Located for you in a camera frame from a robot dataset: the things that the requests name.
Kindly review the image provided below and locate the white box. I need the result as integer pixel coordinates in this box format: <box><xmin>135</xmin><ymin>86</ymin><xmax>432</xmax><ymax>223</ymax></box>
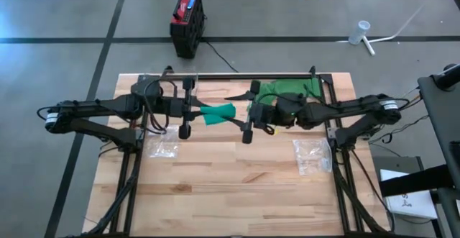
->
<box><xmin>379</xmin><ymin>168</ymin><xmax>440</xmax><ymax>220</ymax></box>

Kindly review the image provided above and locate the clear plastic cup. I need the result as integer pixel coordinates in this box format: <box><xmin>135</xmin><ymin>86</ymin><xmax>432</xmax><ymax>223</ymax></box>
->
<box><xmin>347</xmin><ymin>19</ymin><xmax>372</xmax><ymax>46</ymax></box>

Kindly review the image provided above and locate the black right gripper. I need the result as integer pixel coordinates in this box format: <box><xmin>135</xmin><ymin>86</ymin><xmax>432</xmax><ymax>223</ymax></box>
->
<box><xmin>223</xmin><ymin>80</ymin><xmax>280</xmax><ymax>145</ymax></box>

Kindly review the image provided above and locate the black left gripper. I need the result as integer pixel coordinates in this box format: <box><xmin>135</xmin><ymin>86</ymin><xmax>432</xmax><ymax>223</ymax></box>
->
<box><xmin>160</xmin><ymin>78</ymin><xmax>211</xmax><ymax>140</ymax></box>

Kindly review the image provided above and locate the light green bandage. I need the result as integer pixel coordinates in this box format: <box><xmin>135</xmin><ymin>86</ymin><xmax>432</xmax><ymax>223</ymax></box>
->
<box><xmin>251</xmin><ymin>78</ymin><xmax>323</xmax><ymax>106</ymax></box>

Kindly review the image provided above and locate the grey desk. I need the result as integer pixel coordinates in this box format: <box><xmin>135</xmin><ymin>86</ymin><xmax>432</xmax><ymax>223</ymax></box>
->
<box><xmin>379</xmin><ymin>63</ymin><xmax>460</xmax><ymax>238</ymax></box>

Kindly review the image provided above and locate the black aluminium table frame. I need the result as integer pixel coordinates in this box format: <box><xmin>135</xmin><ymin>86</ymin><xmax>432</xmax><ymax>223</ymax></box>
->
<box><xmin>66</xmin><ymin>65</ymin><xmax>400</xmax><ymax>238</ymax></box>

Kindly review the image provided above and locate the teal elastic bandage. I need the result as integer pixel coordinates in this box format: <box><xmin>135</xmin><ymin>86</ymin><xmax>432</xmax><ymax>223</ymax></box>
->
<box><xmin>198</xmin><ymin>102</ymin><xmax>237</xmax><ymax>127</ymax></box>

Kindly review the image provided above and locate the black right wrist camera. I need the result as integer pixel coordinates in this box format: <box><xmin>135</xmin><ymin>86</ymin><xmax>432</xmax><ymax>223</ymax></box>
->
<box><xmin>275</xmin><ymin>96</ymin><xmax>308</xmax><ymax>127</ymax></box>

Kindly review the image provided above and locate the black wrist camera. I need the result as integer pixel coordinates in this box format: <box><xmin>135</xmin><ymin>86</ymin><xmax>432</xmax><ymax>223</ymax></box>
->
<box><xmin>129</xmin><ymin>78</ymin><xmax>162</xmax><ymax>104</ymax></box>
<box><xmin>275</xmin><ymin>96</ymin><xmax>308</xmax><ymax>127</ymax></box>

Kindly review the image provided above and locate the black crate with red lid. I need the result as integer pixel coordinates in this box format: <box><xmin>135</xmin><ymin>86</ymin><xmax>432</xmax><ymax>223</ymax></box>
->
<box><xmin>169</xmin><ymin>0</ymin><xmax>207</xmax><ymax>60</ymax></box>

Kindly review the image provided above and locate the clear plastic bag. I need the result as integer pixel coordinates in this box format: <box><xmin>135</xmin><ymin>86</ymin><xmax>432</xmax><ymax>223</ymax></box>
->
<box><xmin>292</xmin><ymin>137</ymin><xmax>334</xmax><ymax>177</ymax></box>
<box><xmin>144</xmin><ymin>125</ymin><xmax>180</xmax><ymax>159</ymax></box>

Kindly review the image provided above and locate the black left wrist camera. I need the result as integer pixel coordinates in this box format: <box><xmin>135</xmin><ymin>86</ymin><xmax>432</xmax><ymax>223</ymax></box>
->
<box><xmin>129</xmin><ymin>78</ymin><xmax>162</xmax><ymax>104</ymax></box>

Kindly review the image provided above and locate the white tube stand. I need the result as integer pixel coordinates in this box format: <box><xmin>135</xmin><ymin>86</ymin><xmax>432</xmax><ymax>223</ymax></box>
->
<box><xmin>336</xmin><ymin>4</ymin><xmax>426</xmax><ymax>57</ymax></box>

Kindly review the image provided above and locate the black floor cable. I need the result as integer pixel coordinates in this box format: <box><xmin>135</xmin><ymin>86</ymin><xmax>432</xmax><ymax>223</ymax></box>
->
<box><xmin>203</xmin><ymin>38</ymin><xmax>240</xmax><ymax>73</ymax></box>

